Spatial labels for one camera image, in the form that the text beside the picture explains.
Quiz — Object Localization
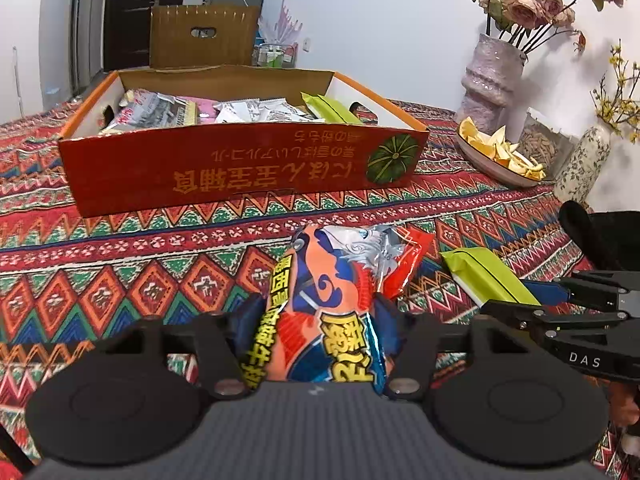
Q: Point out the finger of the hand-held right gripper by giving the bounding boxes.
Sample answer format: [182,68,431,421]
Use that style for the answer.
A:
[520,269,640,312]
[479,300,628,336]

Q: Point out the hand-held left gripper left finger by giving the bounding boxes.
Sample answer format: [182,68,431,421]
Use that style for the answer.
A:
[92,292,268,402]

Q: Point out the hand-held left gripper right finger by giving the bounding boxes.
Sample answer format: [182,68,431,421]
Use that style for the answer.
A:
[371,292,548,402]

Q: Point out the green snack packet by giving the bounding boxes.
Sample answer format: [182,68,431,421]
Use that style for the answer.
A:
[440,248,544,311]

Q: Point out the orange and blue snack packet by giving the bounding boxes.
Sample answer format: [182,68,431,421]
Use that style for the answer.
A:
[239,224,435,396]

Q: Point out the red cardboard box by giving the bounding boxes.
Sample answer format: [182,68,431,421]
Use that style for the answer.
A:
[57,5,431,219]

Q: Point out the pile of assorted snack packets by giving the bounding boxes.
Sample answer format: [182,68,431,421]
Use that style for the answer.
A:
[100,89,368,135]

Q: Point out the person's right hand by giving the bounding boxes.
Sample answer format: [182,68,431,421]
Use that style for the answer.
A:
[606,379,640,433]

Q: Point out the black fabric bag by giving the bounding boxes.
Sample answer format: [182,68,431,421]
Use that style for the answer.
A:
[557,200,640,274]

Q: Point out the patterned red tablecloth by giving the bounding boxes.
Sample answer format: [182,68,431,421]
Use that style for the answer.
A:
[0,95,640,480]

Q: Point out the floral patterned vase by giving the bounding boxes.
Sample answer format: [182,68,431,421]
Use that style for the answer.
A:
[552,125,614,206]

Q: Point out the clear jar with seeds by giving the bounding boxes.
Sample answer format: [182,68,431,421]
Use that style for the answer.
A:
[515,107,581,181]

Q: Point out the orange peel pieces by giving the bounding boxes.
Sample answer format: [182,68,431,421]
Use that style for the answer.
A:
[459,116,547,181]

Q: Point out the pink ceramic vase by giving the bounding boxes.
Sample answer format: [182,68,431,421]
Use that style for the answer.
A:
[454,34,529,134]

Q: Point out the yellow flower branches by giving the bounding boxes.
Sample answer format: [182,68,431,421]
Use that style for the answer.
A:
[592,42,640,141]

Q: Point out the clear container with small items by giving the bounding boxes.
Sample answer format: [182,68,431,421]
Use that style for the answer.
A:
[252,41,300,70]

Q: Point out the dried pink roses bouquet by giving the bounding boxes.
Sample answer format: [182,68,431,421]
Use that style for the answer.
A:
[462,0,629,54]

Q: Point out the purple decorative plant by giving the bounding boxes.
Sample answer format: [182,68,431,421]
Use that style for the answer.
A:
[260,0,304,56]

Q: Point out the dark brown entrance door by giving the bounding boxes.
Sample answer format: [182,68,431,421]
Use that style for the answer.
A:
[102,0,189,71]

